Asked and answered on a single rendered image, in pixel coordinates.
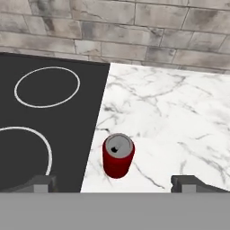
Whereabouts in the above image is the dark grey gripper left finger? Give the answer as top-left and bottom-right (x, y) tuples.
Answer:
(3, 174), (58, 193)

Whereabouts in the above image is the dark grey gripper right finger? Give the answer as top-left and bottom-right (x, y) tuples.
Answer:
(171, 174), (230, 193)

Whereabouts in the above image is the red soda can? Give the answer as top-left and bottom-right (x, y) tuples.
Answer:
(102, 132), (136, 180)

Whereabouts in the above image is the black hob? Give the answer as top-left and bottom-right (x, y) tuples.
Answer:
(0, 52), (111, 193)

